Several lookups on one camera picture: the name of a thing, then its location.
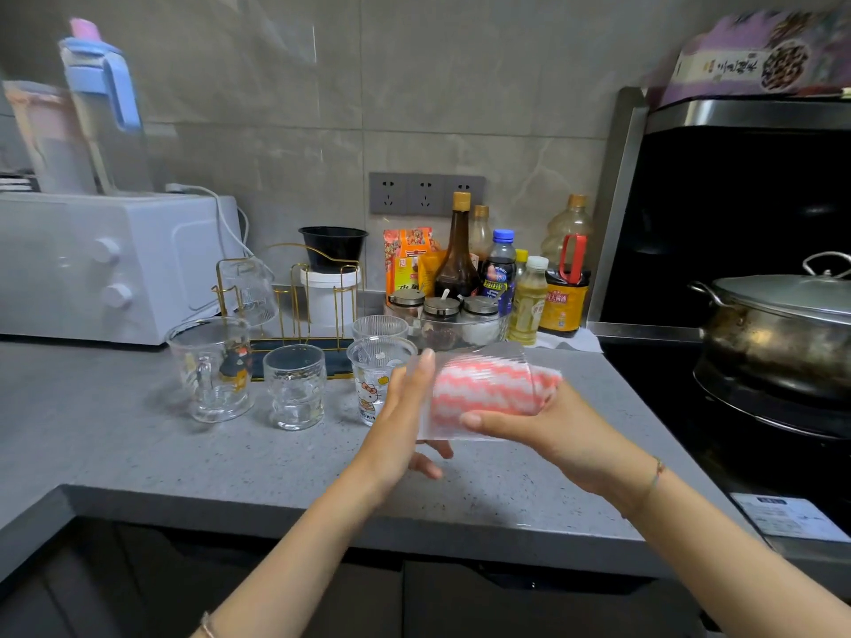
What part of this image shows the dark brown glass bottle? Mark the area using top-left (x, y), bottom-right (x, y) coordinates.
top-left (433, 191), bottom-right (481, 300)

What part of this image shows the white power cable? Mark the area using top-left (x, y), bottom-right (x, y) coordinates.
top-left (164, 183), bottom-right (257, 260)

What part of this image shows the white paper towel sheet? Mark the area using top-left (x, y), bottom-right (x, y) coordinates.
top-left (535, 327), bottom-right (605, 355)

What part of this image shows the tall ribbed clear glass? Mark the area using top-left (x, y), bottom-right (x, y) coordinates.
top-left (217, 256), bottom-right (279, 329)

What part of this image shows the white plastic bucket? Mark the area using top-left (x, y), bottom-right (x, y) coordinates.
top-left (299, 266), bottom-right (363, 339)

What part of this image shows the clear container pink lid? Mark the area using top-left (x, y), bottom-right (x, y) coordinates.
top-left (2, 80), bottom-right (99, 196)

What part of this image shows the pink striped cloth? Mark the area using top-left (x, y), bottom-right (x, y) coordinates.
top-left (428, 354), bottom-right (563, 430)

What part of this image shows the large bottle red handle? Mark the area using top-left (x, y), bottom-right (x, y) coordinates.
top-left (538, 194), bottom-right (594, 338)

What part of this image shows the yellow liquid bottle white cap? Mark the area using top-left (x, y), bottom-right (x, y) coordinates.
top-left (506, 255), bottom-right (550, 346)

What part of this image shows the person's left forearm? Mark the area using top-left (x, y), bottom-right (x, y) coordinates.
top-left (189, 471), bottom-right (400, 638)

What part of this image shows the clear round condiment tray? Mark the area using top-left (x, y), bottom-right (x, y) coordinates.
top-left (385, 308), bottom-right (510, 353)

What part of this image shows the cartoon cat print glass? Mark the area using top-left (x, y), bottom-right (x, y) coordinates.
top-left (346, 335), bottom-right (418, 427)

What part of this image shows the person's right forearm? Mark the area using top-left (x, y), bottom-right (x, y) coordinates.
top-left (621, 461), bottom-right (851, 638)

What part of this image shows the small ribbed clear glass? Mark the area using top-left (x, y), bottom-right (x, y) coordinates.
top-left (351, 315), bottom-right (410, 342)

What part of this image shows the clear bottle brown cap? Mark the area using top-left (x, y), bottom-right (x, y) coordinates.
top-left (469, 205), bottom-right (494, 260)

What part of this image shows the person's right hand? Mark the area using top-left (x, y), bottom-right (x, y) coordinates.
top-left (459, 381), bottom-right (666, 519)

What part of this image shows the orange seasoning packet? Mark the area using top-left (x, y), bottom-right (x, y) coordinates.
top-left (383, 227), bottom-right (437, 297)

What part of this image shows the penguin print glass mug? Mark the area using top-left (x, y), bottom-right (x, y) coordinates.
top-left (164, 316), bottom-right (256, 424)

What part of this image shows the purple food packet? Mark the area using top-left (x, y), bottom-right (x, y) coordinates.
top-left (660, 9), bottom-right (851, 108)

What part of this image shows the yellow seasoning pouch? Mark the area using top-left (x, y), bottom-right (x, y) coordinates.
top-left (418, 250), bottom-right (448, 298)

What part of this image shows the steel pot lid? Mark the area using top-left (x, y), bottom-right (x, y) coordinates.
top-left (711, 251), bottom-right (851, 326)

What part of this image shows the short textured glass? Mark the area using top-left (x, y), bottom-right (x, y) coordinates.
top-left (262, 343), bottom-right (327, 432)

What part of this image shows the white label sticker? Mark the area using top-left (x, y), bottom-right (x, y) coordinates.
top-left (730, 492), bottom-right (851, 544)

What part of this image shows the person's left hand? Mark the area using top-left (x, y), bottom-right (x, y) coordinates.
top-left (352, 348), bottom-right (455, 502)

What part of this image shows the dark bottle blue cap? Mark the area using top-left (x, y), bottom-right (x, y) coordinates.
top-left (480, 229), bottom-right (518, 318)

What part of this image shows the white microwave oven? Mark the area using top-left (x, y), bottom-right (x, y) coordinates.
top-left (0, 191), bottom-right (244, 346)

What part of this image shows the clear jug blue lid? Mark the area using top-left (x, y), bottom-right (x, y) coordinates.
top-left (58, 18), bottom-right (155, 196)

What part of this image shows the stainless steel pot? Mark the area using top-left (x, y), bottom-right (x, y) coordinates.
top-left (688, 279), bottom-right (851, 403)

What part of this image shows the embossed ribbed clear glass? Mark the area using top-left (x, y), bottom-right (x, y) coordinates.
top-left (405, 343), bottom-right (563, 443)

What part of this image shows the grey wall socket panel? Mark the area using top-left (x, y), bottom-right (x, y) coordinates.
top-left (369, 171), bottom-right (487, 217)

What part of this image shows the thin string bracelet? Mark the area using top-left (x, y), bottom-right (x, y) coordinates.
top-left (624, 456), bottom-right (668, 519)

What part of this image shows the gold wire cup rack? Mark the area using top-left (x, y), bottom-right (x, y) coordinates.
top-left (212, 243), bottom-right (365, 382)

